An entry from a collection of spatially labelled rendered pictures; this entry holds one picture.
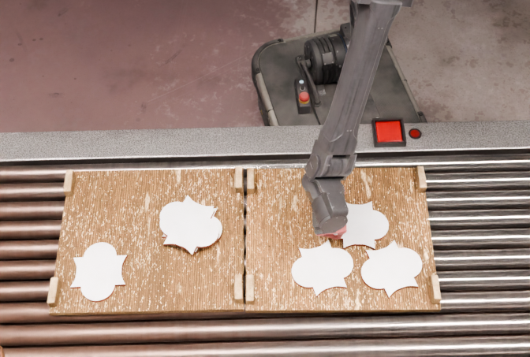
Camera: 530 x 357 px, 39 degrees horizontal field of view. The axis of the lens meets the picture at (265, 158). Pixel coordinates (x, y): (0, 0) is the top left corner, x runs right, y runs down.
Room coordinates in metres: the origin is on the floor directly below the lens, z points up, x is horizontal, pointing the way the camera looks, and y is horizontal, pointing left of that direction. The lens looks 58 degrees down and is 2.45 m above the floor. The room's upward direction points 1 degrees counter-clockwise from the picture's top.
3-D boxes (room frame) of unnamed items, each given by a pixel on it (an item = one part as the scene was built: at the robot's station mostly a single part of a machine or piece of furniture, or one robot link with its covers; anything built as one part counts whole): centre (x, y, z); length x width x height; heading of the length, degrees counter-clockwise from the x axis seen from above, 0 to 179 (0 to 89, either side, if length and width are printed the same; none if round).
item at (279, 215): (0.75, -0.16, 0.93); 0.41 x 0.35 x 0.02; 89
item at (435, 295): (0.61, -0.35, 0.95); 0.06 x 0.02 x 0.03; 179
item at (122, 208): (0.76, 0.26, 0.93); 0.41 x 0.35 x 0.02; 90
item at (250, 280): (0.62, 0.04, 0.95); 0.06 x 0.02 x 0.03; 179
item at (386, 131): (1.03, -0.30, 0.92); 0.06 x 0.06 x 0.01; 0
